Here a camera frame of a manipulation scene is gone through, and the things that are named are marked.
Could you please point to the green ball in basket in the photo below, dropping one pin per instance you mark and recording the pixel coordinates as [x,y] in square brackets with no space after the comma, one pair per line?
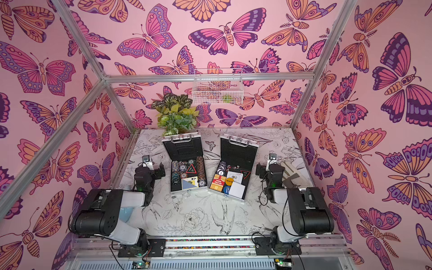
[227,99]

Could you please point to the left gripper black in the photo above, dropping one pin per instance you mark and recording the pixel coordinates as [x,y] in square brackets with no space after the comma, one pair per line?
[158,171]

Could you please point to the silver poker case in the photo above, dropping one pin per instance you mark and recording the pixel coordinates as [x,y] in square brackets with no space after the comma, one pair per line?
[187,167]
[235,167]

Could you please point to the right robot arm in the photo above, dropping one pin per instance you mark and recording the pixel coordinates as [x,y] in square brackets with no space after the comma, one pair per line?
[304,211]

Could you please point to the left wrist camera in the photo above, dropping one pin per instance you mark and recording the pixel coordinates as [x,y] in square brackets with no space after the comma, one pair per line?
[147,162]

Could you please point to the white wire basket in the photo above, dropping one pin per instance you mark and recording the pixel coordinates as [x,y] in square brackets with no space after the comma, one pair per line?
[211,84]

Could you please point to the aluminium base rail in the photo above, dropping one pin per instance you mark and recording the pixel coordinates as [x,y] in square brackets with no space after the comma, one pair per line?
[322,252]

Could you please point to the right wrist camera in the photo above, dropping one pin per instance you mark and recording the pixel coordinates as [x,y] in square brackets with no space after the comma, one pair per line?
[272,159]

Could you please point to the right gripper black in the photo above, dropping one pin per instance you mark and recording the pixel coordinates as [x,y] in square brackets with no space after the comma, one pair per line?
[260,170]

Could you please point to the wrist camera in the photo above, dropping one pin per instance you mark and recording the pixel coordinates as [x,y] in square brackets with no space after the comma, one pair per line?
[272,159]
[147,162]

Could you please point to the potted green plant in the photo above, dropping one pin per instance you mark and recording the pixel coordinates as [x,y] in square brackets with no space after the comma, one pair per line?
[175,114]

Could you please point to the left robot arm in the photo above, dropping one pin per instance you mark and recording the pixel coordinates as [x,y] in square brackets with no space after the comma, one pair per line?
[101,214]

